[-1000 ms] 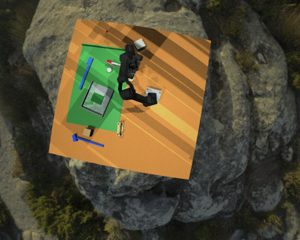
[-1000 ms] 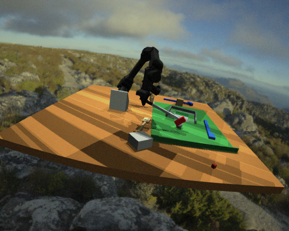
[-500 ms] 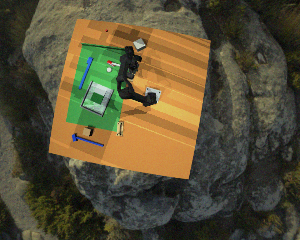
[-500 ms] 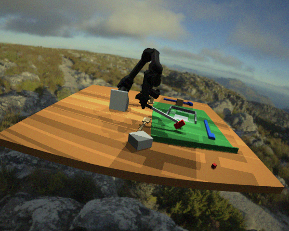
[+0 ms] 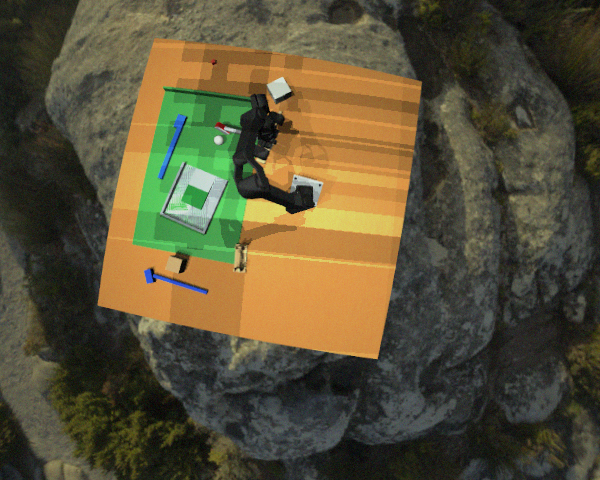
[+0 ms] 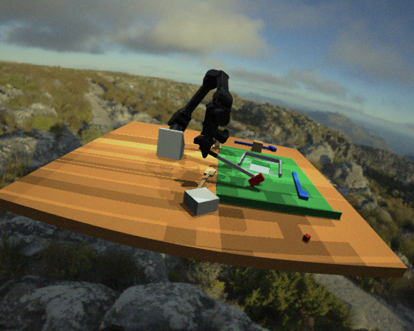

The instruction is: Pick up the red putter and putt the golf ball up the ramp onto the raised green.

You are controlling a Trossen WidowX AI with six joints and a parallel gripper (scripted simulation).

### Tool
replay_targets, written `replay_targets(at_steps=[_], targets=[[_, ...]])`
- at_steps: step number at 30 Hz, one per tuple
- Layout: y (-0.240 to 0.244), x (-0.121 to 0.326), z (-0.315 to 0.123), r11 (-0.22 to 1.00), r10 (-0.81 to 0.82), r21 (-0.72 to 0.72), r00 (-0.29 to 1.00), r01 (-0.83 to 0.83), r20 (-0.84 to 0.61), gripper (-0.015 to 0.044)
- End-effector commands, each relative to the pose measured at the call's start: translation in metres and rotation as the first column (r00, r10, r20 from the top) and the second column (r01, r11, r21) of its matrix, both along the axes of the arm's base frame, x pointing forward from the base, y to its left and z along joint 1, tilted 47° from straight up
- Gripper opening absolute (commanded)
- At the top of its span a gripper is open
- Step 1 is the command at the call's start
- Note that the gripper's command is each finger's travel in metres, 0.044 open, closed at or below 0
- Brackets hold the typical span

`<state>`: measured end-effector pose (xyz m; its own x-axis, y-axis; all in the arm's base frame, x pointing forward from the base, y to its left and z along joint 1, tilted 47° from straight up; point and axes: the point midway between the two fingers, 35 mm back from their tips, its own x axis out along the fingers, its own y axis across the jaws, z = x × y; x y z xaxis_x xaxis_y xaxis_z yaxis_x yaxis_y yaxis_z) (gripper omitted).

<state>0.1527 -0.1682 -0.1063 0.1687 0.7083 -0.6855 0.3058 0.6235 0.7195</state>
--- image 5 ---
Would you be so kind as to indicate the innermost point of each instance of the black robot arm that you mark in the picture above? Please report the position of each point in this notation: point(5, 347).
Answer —
point(257, 185)

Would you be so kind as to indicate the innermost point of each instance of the green putting mat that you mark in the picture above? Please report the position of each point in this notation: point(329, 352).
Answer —
point(196, 147)

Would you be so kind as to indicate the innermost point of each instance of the blue long thin bar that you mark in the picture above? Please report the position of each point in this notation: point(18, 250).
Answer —
point(150, 278)

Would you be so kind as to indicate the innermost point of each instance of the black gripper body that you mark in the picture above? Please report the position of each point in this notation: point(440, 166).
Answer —
point(266, 141)

